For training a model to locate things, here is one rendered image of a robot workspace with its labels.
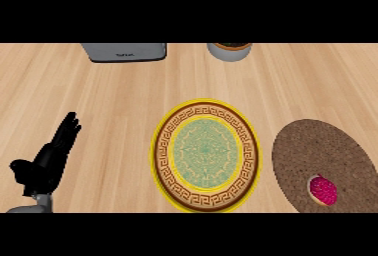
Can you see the grey plant pot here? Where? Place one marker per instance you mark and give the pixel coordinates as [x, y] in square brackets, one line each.
[229, 52]

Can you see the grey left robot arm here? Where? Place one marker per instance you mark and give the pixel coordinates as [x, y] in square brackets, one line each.
[39, 204]

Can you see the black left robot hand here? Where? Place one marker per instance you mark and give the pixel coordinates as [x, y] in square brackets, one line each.
[46, 160]

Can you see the grey boxy appliance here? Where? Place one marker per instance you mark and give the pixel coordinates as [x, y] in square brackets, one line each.
[126, 52]

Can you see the purple sweet potato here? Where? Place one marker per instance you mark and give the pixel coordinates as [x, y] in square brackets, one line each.
[324, 190]

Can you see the brown round woven placemat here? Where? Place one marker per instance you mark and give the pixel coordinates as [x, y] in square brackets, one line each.
[315, 150]

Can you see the yellow patterned round plate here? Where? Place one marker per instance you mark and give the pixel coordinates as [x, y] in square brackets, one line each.
[206, 155]

